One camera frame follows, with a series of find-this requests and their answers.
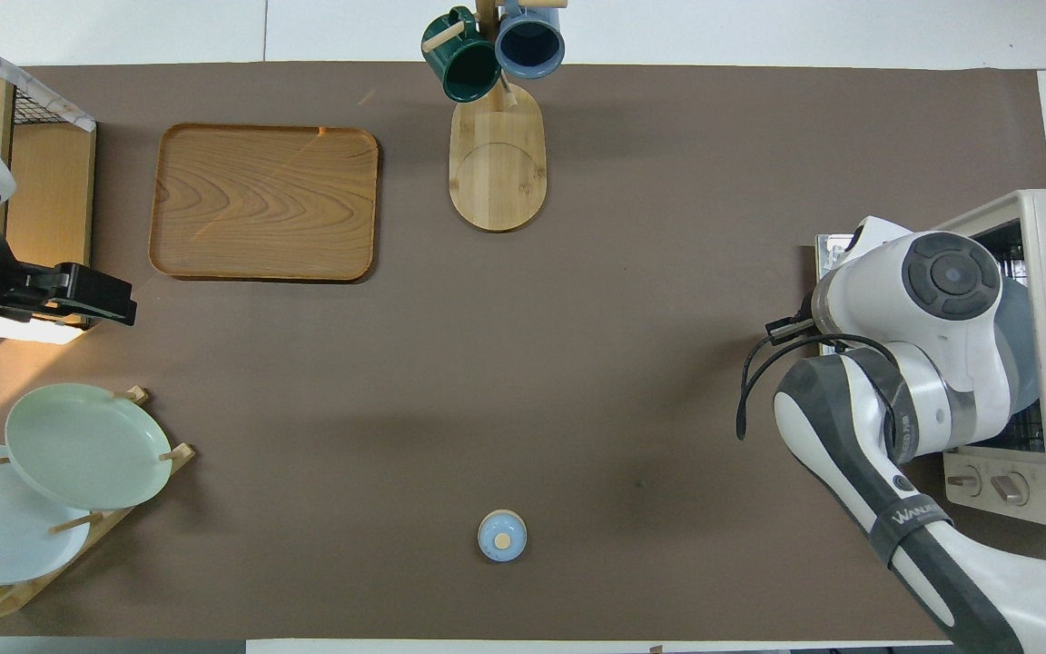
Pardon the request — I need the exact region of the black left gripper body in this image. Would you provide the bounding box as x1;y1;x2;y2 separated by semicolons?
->
0;262;138;326

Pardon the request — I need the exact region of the pale green plate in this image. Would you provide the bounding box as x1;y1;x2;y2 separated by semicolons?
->
5;382;173;511

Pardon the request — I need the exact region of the wooden plate rack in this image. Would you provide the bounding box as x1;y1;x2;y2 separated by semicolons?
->
0;386;199;623

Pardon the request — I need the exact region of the rectangular wooden tray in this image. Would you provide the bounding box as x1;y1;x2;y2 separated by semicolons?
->
148;123;380;284

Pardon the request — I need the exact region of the white marbled panel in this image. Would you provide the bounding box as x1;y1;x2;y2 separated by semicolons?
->
0;20;97;134

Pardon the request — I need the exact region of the wooden mug tree stand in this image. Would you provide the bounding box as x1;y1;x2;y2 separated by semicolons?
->
421;0;569;233

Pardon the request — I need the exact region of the dark green mug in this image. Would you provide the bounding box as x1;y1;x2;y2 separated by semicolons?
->
420;7;503;104

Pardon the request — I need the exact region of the brown table mat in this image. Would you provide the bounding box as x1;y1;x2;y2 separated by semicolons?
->
0;62;1046;641

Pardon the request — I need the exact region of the blue mug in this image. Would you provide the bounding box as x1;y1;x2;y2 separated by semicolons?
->
494;0;567;80

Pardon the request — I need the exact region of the wooden shelf with wire mesh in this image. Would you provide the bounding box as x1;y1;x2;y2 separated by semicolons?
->
0;41;97;344

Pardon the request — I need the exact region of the metal oven wire rack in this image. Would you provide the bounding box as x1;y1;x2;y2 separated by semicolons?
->
972;223;1046;453

